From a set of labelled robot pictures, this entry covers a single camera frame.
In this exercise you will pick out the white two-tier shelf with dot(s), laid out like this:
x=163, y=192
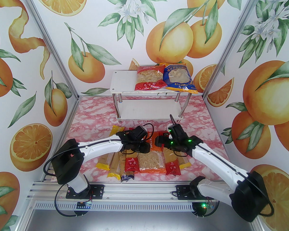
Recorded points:
x=122, y=80

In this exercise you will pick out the dark blue spaghetti pack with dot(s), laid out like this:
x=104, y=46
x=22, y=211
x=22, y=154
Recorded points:
x=128, y=177

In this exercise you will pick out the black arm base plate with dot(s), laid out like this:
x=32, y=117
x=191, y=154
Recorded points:
x=183, y=191
x=97, y=191

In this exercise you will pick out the red spaghetti pack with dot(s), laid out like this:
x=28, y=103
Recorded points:
x=172, y=167
x=132, y=165

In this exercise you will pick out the orange pastatime pasta bag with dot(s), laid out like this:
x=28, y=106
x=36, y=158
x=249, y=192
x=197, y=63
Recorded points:
x=151, y=162

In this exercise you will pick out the aluminium frame post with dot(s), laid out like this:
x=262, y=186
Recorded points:
x=50, y=41
x=233, y=41

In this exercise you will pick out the yellow pastatime spaghetti pack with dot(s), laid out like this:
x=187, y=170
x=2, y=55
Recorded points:
x=105, y=161
x=184, y=162
x=115, y=165

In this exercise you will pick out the red macaroni pasta bag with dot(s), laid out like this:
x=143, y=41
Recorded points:
x=148, y=78

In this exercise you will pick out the blue orecchiette pasta bag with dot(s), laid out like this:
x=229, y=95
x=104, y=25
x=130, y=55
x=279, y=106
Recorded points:
x=178, y=77

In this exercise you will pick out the small circuit board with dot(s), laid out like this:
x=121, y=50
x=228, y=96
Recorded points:
x=203, y=205
x=84, y=205

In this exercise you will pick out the aluminium mounting rail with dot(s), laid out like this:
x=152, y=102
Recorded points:
x=134, y=189

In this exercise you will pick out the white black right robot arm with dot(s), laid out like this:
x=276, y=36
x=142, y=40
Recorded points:
x=219, y=160

